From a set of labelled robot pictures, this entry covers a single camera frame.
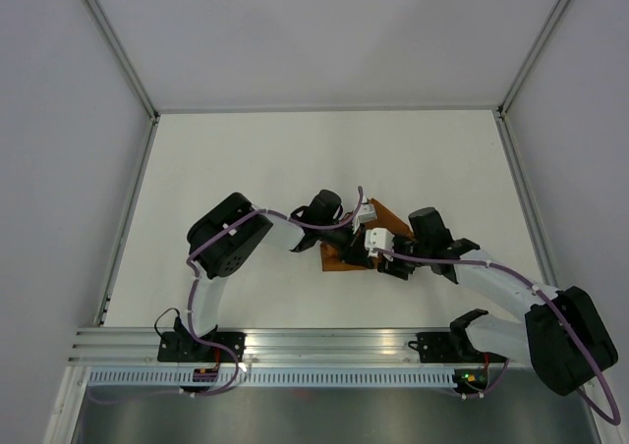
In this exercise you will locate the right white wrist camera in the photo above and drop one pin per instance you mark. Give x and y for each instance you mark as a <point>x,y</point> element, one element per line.
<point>378,241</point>

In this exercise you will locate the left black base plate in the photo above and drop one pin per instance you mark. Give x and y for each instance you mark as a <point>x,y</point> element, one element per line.
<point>182,348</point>

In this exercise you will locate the left aluminium side rail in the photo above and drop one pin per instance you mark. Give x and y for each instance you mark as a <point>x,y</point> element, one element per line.
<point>129,207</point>

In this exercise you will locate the right aluminium frame post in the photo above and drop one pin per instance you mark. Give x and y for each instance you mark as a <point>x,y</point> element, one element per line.
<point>541,41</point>

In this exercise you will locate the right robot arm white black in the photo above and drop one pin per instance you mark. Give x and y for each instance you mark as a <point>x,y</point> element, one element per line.
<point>558,333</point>

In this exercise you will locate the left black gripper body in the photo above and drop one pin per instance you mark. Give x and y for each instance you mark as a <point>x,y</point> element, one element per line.
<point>343,239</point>

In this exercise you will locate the aluminium frame post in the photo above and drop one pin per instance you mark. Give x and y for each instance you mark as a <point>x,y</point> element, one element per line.
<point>121,57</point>
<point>541,41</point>

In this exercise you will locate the rear aluminium frame bar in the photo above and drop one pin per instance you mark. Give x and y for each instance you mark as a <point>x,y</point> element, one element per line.
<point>328,108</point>

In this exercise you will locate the right aluminium side rail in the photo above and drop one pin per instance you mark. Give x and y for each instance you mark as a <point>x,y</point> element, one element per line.
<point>537,233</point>

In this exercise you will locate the left aluminium frame post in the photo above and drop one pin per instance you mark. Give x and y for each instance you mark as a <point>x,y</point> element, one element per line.
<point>121,57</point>

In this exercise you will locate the aluminium mounting rail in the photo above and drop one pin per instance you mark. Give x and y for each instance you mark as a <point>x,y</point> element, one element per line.
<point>279,347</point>

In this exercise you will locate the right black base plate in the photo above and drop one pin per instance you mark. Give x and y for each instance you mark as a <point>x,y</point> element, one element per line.
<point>436,347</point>

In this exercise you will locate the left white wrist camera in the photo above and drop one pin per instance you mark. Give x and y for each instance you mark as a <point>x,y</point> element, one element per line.
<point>366,213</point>

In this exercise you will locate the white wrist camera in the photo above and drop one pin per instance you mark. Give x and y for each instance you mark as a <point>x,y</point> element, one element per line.
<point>378,241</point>
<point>366,213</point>

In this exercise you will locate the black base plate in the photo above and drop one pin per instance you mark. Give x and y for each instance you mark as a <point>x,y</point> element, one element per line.
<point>182,348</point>
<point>436,347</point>

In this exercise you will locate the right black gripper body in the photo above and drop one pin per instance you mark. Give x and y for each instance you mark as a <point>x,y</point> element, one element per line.
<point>398,267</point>

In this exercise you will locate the aluminium side rail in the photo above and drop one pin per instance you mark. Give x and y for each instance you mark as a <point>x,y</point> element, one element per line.
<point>129,207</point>
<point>537,233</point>

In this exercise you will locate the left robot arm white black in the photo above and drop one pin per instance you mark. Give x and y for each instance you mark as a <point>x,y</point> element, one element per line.
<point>226,236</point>

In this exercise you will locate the white slotted cable duct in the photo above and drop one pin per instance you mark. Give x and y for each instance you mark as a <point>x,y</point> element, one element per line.
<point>431,377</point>

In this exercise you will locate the orange cloth napkin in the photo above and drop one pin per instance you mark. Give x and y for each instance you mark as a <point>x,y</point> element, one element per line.
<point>385,219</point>

